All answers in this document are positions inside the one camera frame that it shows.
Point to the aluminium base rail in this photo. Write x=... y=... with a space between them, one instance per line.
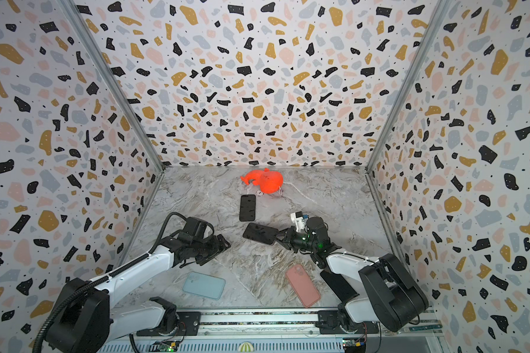
x=283 y=330

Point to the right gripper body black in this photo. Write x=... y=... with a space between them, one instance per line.
x=287 y=236

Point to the black smartphone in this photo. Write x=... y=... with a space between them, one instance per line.
x=261 y=234
x=339 y=285

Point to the black phone case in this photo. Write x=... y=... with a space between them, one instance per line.
x=247 y=210

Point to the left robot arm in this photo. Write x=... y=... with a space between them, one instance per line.
x=84 y=317

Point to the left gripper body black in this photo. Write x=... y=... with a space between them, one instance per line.
x=204 y=249

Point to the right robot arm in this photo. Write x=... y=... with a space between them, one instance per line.
x=394 y=299

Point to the pink phone case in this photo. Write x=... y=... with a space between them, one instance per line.
x=303 y=286

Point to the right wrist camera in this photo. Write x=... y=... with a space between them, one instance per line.
x=299 y=220

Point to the red plush whale toy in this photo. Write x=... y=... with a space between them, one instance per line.
x=268 y=181

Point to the light blue phone case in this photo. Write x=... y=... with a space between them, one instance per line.
x=203 y=285

